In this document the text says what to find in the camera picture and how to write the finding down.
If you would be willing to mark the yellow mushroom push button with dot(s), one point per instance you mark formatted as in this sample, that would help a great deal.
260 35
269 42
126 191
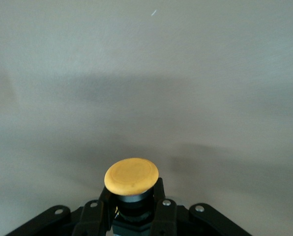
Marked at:
131 175

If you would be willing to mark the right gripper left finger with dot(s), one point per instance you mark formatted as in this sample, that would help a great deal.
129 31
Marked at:
92 216

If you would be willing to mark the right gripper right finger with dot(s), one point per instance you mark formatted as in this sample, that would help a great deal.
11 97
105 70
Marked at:
165 216

